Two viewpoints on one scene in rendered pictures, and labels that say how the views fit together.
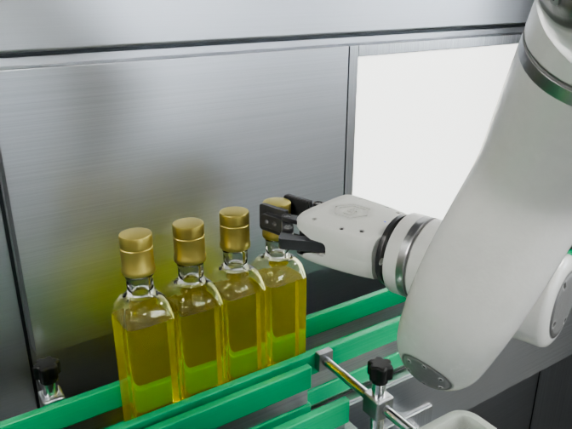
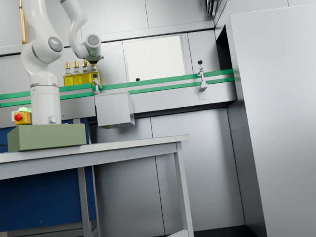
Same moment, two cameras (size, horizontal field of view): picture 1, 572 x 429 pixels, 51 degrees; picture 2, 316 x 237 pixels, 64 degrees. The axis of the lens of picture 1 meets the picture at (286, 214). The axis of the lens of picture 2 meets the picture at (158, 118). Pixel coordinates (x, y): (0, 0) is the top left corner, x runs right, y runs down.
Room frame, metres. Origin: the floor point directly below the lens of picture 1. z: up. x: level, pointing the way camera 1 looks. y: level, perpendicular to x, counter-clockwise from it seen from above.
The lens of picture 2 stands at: (-0.49, -1.21, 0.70)
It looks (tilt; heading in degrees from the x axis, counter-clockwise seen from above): 6 degrees up; 33
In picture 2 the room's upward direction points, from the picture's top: 7 degrees counter-clockwise
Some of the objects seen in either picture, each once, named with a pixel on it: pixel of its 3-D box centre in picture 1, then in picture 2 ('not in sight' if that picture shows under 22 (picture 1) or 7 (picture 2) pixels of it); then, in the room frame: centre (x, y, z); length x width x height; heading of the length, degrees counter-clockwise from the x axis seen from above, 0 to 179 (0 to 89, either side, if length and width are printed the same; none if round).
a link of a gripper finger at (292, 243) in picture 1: (314, 239); not in sight; (0.58, -0.03, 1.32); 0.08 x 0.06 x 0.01; 107
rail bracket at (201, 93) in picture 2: not in sight; (201, 79); (0.93, -0.63, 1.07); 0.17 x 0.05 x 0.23; 33
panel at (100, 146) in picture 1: (328, 162); (122, 64); (0.88, -0.07, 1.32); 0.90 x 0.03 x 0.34; 123
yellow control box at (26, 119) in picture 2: not in sight; (23, 118); (0.29, 0.23, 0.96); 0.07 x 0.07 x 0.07; 33
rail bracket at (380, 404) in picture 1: (363, 397); (97, 85); (0.58, -0.09, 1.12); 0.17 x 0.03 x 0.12; 33
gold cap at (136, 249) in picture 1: (136, 252); (67, 66); (0.57, 0.16, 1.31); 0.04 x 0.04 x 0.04
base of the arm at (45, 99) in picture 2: not in sight; (46, 108); (0.17, -0.18, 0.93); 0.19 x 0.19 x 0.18
